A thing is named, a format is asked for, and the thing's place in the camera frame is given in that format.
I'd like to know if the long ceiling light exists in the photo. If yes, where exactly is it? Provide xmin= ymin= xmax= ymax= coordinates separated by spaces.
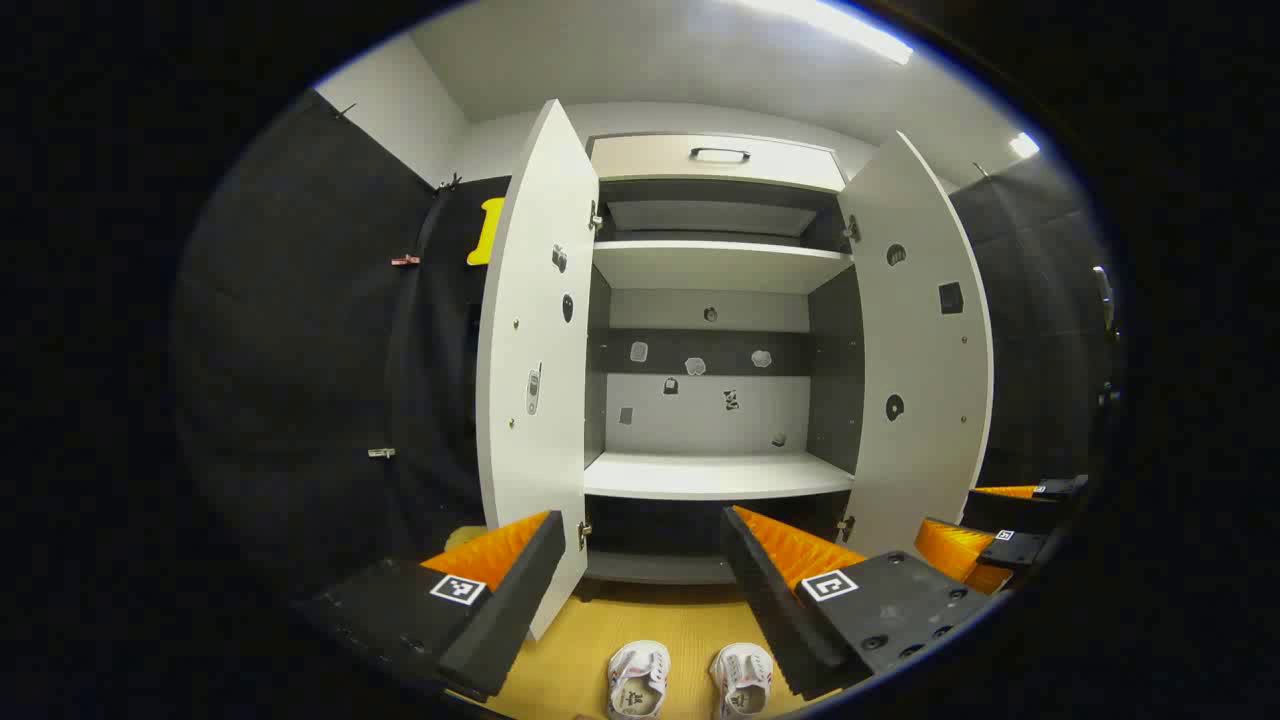
xmin=740 ymin=0 xmax=914 ymax=66

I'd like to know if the black backdrop cloth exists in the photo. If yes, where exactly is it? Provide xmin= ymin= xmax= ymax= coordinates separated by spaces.
xmin=170 ymin=88 xmax=1121 ymax=601

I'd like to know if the white cabinet drawer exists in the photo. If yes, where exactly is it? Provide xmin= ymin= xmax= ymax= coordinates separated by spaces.
xmin=590 ymin=135 xmax=849 ymax=193

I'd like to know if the white shoe cabinet door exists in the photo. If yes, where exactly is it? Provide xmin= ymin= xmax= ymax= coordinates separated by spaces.
xmin=475 ymin=98 xmax=601 ymax=641
xmin=838 ymin=130 xmax=994 ymax=561

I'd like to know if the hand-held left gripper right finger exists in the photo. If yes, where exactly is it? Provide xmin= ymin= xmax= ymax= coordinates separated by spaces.
xmin=720 ymin=505 xmax=1011 ymax=701

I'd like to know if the white canvas shoe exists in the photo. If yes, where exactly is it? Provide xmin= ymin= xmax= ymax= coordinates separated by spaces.
xmin=607 ymin=640 xmax=671 ymax=719
xmin=710 ymin=643 xmax=775 ymax=718

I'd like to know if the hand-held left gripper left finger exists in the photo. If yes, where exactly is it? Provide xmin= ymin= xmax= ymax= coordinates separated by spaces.
xmin=300 ymin=510 xmax=567 ymax=701

